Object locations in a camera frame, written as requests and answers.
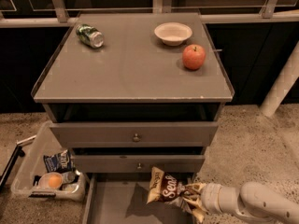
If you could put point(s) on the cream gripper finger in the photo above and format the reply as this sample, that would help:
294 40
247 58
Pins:
193 205
195 188

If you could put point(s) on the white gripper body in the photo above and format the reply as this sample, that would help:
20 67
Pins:
210 197

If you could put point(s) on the brown chip bag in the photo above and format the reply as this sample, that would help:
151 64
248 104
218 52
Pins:
167 189

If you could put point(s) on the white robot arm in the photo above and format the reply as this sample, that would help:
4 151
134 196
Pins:
258 143

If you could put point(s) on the grey middle drawer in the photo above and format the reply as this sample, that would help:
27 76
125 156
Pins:
138 163

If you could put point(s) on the grey drawer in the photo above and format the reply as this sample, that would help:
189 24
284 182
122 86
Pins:
122 199
138 163
135 134

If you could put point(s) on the grey bottom drawer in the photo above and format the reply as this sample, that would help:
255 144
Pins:
122 199

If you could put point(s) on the grey top drawer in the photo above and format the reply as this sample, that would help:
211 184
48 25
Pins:
135 134

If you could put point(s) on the grey drawer cabinet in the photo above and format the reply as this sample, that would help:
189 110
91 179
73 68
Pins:
134 77

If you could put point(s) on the blue chip bag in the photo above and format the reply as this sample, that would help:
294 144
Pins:
59 162

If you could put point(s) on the red apple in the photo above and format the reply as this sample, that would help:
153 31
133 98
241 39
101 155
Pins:
193 57

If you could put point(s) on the orange fruit cup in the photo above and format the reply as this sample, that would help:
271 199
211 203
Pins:
51 181

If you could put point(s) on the clear plastic bin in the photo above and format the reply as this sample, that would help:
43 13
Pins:
25 183

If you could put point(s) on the white paper bowl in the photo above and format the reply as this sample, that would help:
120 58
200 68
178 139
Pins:
173 33

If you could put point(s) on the green soda can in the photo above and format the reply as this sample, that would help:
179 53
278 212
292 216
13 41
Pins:
90 36

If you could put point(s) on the metal railing frame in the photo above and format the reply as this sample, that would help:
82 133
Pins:
37 13

